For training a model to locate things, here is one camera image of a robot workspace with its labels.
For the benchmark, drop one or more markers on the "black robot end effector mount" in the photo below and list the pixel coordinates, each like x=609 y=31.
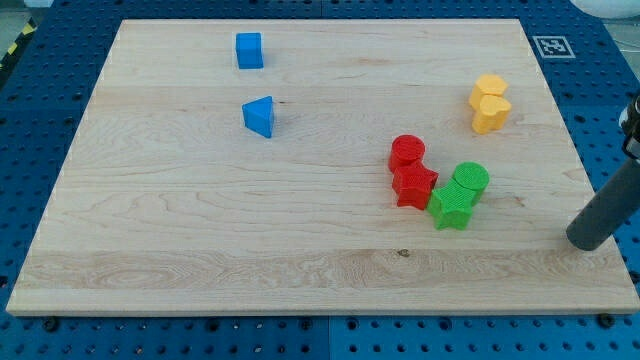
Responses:
x=629 y=123

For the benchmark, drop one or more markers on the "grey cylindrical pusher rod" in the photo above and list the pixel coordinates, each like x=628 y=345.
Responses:
x=610 y=207

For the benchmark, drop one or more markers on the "yellow heart block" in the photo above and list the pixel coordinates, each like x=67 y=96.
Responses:
x=491 y=114

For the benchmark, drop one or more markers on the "blue triangle block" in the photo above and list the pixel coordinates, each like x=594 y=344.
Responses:
x=259 y=117

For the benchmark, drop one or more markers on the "white fiducial marker tag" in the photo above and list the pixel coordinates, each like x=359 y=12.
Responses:
x=553 y=47

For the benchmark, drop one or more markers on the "green cylinder block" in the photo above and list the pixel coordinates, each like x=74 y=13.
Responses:
x=472 y=176

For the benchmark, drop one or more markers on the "yellow hexagon block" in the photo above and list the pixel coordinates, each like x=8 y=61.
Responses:
x=487 y=84

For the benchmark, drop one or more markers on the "green star block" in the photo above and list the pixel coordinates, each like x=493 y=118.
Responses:
x=451 y=206

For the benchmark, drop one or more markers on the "red star block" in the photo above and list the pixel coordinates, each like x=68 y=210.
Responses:
x=413 y=185

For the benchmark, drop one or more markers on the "red cylinder block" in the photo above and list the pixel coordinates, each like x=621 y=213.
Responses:
x=405 y=149

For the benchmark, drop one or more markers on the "blue cube block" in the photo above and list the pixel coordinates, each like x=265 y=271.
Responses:
x=248 y=47

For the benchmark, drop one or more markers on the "wooden board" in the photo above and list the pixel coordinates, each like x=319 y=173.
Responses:
x=167 y=205

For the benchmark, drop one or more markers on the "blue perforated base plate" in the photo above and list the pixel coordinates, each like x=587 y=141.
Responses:
x=41 y=106

